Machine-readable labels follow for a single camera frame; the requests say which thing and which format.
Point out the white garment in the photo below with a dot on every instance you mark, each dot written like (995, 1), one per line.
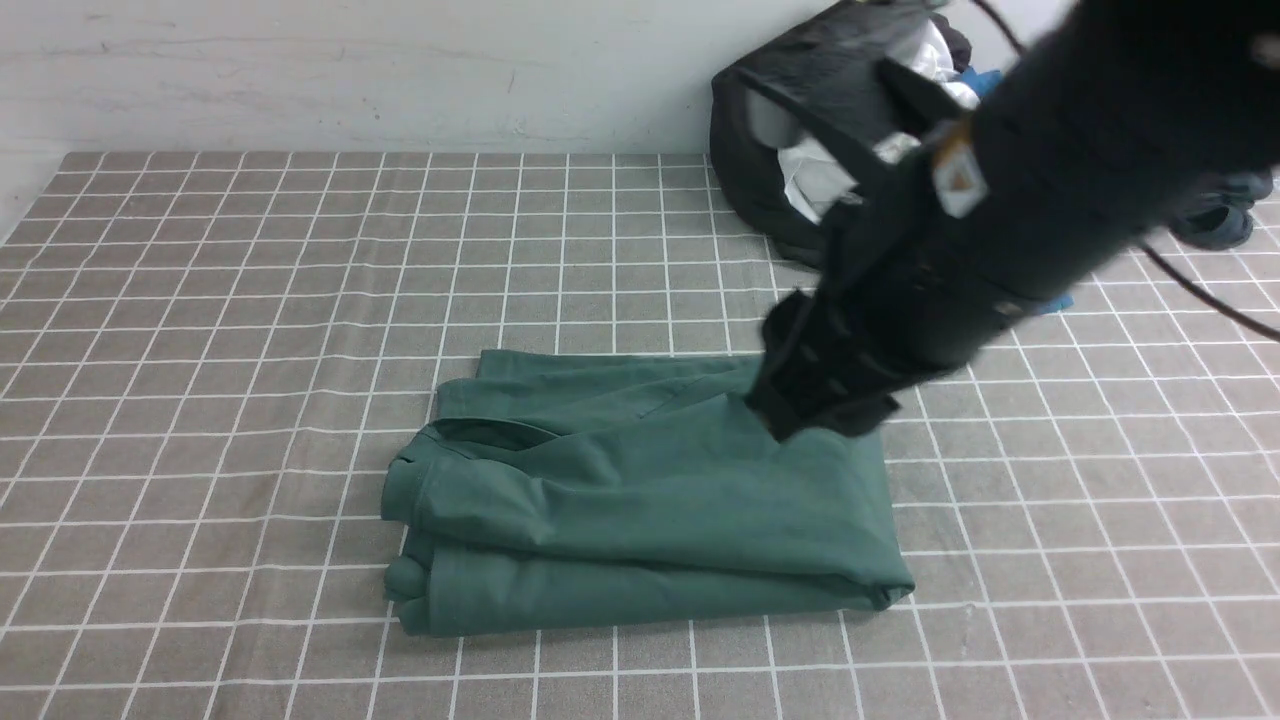
(812, 178)

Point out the grey checkered tablecloth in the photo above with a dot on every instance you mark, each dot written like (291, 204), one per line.
(208, 359)

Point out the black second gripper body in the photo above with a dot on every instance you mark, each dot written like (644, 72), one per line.
(900, 299)

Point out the dark grey garment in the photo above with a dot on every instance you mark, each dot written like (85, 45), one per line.
(1219, 218)

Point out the blue t-shirt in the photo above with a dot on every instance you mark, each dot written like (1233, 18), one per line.
(981, 82)

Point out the black garment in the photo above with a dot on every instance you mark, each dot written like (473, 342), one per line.
(745, 136)

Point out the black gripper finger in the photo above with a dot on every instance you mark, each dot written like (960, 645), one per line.
(785, 416)

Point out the green long-sleeved shirt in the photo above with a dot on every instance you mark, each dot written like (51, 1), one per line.
(565, 491)

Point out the black second robot arm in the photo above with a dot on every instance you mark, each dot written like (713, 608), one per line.
(970, 220)

